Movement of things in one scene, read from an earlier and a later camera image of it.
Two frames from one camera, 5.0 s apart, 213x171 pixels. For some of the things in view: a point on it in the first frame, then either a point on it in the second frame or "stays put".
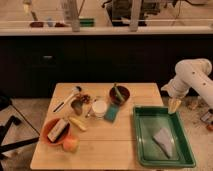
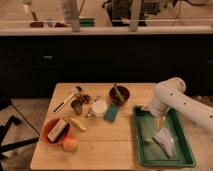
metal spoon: [88, 113] stays put
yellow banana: [78, 123] stays put
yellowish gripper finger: [173, 104] to [159, 122]
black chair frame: [5, 103] stays put
